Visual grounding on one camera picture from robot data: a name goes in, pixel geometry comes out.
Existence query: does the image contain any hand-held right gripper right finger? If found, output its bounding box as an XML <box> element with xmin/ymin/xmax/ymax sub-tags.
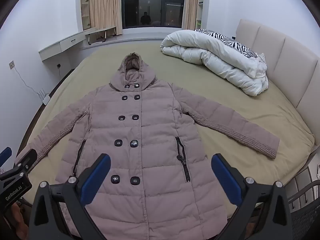
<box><xmin>211</xmin><ymin>154</ymin><xmax>293</xmax><ymax>240</ymax></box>

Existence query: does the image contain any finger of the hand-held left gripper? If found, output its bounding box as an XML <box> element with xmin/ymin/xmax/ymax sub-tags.
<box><xmin>0</xmin><ymin>147</ymin><xmax>12</xmax><ymax>167</ymax></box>
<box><xmin>12</xmin><ymin>149</ymin><xmax>38</xmax><ymax>174</ymax></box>

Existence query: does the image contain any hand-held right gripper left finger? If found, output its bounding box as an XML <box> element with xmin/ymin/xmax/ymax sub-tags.
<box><xmin>29</xmin><ymin>153</ymin><xmax>111</xmax><ymax>240</ymax></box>

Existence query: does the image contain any pink hooded puffer coat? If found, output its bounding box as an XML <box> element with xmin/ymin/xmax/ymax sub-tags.
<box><xmin>14</xmin><ymin>52</ymin><xmax>280</xmax><ymax>240</ymax></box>

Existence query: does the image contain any person's left hand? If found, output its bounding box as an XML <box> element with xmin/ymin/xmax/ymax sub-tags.
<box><xmin>10</xmin><ymin>202</ymin><xmax>30</xmax><ymax>240</ymax></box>

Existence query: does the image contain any white router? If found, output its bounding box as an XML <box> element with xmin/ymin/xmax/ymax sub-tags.
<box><xmin>39</xmin><ymin>88</ymin><xmax>50</xmax><ymax>105</ymax></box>

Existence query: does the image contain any bed with olive sheet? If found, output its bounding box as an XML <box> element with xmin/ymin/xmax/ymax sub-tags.
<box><xmin>15</xmin><ymin>41</ymin><xmax>315</xmax><ymax>205</ymax></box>

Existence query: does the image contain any black mesh chair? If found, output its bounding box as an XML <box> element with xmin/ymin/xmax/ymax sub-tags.
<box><xmin>287</xmin><ymin>180</ymin><xmax>320</xmax><ymax>240</ymax></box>

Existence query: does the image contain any white floating desk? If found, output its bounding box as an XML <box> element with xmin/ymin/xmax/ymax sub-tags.
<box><xmin>38</xmin><ymin>27</ymin><xmax>97</xmax><ymax>61</ymax></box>

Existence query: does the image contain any white duvet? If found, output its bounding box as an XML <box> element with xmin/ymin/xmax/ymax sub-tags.
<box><xmin>160</xmin><ymin>29</ymin><xmax>269</xmax><ymax>96</ymax></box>

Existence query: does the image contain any zebra print pillow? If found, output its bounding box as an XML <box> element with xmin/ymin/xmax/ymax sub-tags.
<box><xmin>195</xmin><ymin>29</ymin><xmax>259</xmax><ymax>59</ymax></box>

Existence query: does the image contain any beige padded headboard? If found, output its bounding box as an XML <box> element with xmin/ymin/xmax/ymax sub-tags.
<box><xmin>236</xmin><ymin>19</ymin><xmax>320</xmax><ymax>120</ymax></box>

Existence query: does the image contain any folding bench with metal legs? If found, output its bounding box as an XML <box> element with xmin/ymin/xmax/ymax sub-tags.
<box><xmin>86</xmin><ymin>27</ymin><xmax>117</xmax><ymax>45</ymax></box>

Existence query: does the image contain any wide beige curtain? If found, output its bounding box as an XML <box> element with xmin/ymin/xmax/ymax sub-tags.
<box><xmin>89</xmin><ymin>0</ymin><xmax>123</xmax><ymax>35</ymax></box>

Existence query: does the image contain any narrow beige curtain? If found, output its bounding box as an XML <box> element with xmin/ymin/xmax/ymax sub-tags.
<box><xmin>182</xmin><ymin>0</ymin><xmax>199</xmax><ymax>30</ymax></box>

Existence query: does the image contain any dark window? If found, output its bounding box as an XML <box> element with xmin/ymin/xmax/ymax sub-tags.
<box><xmin>121</xmin><ymin>0</ymin><xmax>187</xmax><ymax>29</ymax></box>

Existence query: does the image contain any thin wall cable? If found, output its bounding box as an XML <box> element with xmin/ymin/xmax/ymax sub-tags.
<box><xmin>11</xmin><ymin>66</ymin><xmax>43</xmax><ymax>98</ymax></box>

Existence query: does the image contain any wall shelf beside wide curtain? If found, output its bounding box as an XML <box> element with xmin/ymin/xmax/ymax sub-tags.
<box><xmin>80</xmin><ymin>0</ymin><xmax>91</xmax><ymax>30</ymax></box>

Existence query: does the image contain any wall shelf beside narrow curtain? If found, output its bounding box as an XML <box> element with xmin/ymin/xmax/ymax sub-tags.
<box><xmin>195</xmin><ymin>0</ymin><xmax>204</xmax><ymax>29</ymax></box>

